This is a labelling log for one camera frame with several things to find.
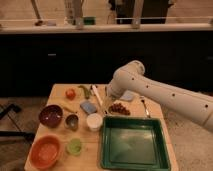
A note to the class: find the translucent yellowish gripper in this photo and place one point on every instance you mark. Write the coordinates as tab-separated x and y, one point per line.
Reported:
107	102

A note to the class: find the blue sponge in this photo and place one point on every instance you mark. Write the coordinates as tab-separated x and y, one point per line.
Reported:
88	107

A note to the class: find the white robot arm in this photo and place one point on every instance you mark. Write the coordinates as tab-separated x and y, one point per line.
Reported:
196	107

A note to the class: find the small metal cup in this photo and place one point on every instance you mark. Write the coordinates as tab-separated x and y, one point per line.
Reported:
71	122

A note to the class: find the light green plastic cup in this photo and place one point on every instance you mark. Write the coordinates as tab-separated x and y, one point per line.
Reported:
74	146

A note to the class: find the bunch of dark grapes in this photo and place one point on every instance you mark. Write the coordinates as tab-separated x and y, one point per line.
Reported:
119	109

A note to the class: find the green chili pepper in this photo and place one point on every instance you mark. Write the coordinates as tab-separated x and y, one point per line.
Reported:
86	91

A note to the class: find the grey blue oval lid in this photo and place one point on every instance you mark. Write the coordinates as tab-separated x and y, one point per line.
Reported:
127	96

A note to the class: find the white round container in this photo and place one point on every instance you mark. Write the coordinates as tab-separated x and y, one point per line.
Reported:
94	121

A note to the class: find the yellow banana piece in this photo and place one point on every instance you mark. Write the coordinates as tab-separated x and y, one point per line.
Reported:
68	108

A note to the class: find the orange tomato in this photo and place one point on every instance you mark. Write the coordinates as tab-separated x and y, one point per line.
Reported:
70	94

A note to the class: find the metal fork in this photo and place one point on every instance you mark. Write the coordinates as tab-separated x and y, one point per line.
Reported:
145	107

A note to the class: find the green plastic tray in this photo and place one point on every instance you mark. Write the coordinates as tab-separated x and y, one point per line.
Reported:
133	144

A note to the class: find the dark purple bowl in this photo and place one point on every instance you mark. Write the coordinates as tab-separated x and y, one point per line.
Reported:
51	116

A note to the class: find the orange plastic bowl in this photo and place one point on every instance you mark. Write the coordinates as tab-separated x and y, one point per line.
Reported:
45	152

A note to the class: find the green box on counter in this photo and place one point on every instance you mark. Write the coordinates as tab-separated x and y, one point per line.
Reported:
89	20

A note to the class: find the white handled knife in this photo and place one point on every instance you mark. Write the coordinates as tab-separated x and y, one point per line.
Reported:
95	91

